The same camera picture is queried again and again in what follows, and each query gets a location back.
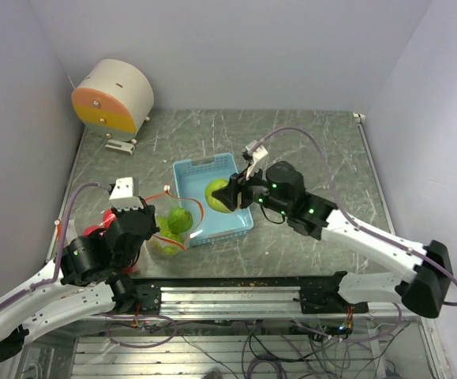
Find green cabbage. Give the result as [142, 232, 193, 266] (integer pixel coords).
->
[167, 207, 193, 234]
[204, 178, 237, 213]

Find loose cables below table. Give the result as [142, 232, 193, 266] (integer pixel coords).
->
[105, 303, 406, 379]

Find white round drawer box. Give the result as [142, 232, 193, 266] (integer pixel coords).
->
[71, 58, 155, 142]

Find aluminium rail frame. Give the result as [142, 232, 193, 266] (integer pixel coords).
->
[10, 272, 451, 378]

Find dark red apple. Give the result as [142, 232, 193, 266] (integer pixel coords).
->
[101, 209, 116, 228]

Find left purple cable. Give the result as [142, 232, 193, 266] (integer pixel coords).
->
[0, 182, 113, 327]

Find small green fruit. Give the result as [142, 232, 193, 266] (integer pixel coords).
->
[159, 244, 182, 257]

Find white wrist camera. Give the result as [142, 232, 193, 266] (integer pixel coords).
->
[242, 141, 268, 180]
[109, 177, 143, 212]

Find light blue plastic basket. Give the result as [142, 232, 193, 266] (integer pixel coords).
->
[173, 152, 254, 246]

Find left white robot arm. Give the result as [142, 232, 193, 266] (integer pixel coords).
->
[0, 197, 159, 363]

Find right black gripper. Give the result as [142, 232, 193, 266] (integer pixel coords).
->
[214, 162, 291, 217]

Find green custard apple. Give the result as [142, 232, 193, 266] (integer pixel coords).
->
[156, 216, 182, 242]

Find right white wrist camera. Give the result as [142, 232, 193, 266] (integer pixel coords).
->
[242, 141, 268, 180]

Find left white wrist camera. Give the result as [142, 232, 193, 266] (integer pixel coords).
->
[109, 177, 143, 212]

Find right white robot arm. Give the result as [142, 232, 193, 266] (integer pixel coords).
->
[205, 161, 452, 318]

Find clear zip bag orange zipper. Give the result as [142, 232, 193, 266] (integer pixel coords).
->
[53, 208, 142, 277]

